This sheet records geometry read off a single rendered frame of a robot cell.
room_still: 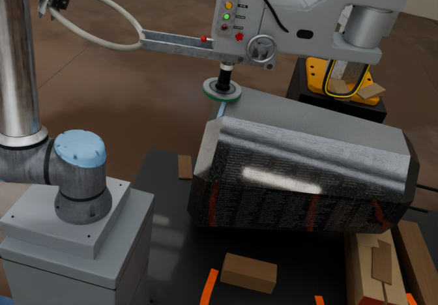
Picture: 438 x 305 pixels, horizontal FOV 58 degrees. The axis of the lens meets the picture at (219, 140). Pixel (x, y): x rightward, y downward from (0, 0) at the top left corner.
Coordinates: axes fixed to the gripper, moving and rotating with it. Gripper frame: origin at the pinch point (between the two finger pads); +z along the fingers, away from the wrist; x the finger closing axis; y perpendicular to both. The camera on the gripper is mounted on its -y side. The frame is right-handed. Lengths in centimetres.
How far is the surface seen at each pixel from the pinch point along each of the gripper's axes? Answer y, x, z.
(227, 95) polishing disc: 45, 82, -4
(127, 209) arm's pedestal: 92, 10, 20
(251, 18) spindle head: 40, 68, -46
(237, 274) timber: 116, 93, 64
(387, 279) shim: 159, 150, 21
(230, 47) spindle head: 40, 68, -29
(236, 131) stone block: 65, 81, 4
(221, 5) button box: 34, 54, -44
